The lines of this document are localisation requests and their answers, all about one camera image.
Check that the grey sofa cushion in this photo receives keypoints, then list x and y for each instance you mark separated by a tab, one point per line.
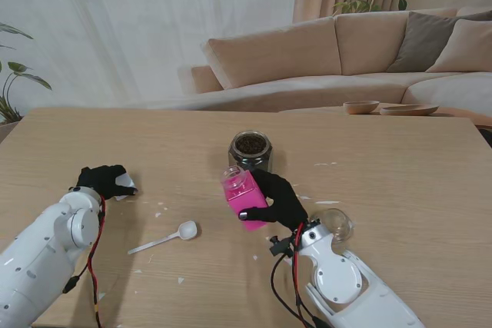
419	44

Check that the white sheer curtain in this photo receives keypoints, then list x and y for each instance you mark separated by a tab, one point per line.
153	17

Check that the pale green large-leaf houseplant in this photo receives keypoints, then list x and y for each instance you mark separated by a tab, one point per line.
21	67

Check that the shallow wooden plate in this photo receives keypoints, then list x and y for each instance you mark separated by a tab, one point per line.
411	110

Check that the glass jar of coffee beans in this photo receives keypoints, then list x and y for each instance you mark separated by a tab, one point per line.
251	151

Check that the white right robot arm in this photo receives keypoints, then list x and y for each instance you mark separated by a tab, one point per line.
346	285

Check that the clear glass jar lid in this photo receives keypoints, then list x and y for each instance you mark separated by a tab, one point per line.
340	224

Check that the pink square coffee jar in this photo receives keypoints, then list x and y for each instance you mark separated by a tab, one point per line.
246	201

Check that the beige sofa cushion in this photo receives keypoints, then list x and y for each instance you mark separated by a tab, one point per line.
469	51

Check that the white square jar lid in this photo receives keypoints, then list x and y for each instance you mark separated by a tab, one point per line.
126	181

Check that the white plastic measuring spoon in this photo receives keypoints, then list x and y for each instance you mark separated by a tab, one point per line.
188	229

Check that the beige fabric sofa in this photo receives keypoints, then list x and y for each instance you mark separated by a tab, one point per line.
276	55

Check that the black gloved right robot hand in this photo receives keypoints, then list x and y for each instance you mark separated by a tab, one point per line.
284	201

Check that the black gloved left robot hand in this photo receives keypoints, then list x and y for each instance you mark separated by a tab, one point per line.
102	182

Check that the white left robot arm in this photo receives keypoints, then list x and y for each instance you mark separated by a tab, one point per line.
34	259

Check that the small wooden bowl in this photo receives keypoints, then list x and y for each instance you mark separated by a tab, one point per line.
361	107

